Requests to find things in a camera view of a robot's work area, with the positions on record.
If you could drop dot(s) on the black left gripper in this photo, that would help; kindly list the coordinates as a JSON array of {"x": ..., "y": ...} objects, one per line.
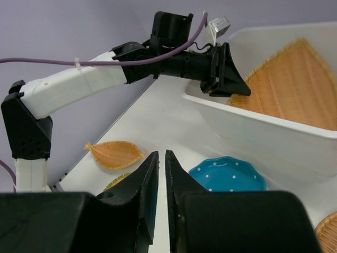
[{"x": 222, "y": 79}]

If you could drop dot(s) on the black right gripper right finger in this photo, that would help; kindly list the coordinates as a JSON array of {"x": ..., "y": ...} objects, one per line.
[{"x": 255, "y": 221}]

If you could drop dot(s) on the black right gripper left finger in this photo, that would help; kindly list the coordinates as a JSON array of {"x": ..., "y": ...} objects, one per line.
[{"x": 121, "y": 219}]

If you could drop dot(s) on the blue polka dot ceramic plate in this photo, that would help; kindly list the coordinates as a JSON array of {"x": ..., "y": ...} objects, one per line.
[{"x": 227, "y": 174}]

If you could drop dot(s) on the orange fan-shaped woven plate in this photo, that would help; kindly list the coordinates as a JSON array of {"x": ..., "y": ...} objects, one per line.
[{"x": 295, "y": 84}]

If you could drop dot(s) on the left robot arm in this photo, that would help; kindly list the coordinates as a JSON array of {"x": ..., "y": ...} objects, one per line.
[{"x": 27, "y": 108}]

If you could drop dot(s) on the white plastic bin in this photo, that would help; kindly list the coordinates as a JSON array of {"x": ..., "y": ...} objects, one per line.
[{"x": 281, "y": 143}]

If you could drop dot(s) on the round green-rimmed bamboo plate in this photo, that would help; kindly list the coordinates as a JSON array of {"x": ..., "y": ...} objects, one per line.
[{"x": 116, "y": 181}]

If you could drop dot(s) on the orange fish-shaped woven plate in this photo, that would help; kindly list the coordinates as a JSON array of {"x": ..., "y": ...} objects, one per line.
[{"x": 115, "y": 155}]

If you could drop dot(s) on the round orange woven plate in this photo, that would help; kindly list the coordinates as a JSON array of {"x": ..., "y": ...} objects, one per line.
[{"x": 326, "y": 232}]

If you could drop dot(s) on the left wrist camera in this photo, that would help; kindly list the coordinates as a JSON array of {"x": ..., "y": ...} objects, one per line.
[{"x": 215, "y": 29}]

